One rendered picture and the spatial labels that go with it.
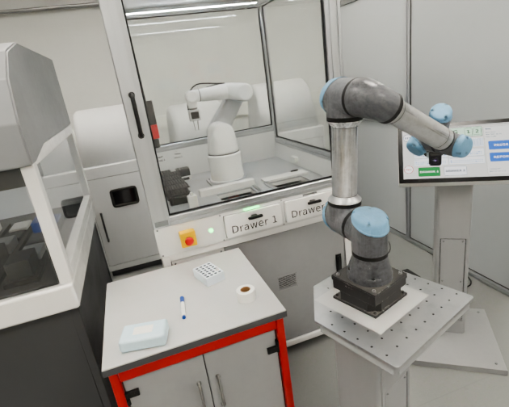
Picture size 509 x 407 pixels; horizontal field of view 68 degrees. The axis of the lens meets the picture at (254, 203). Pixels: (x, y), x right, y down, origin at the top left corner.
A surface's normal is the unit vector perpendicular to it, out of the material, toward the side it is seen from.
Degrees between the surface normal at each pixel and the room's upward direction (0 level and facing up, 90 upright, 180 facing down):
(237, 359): 90
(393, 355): 0
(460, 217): 90
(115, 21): 90
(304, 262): 90
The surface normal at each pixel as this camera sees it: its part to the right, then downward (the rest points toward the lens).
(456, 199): -0.31, 0.36
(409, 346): -0.13, -0.94
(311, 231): 0.33, 0.27
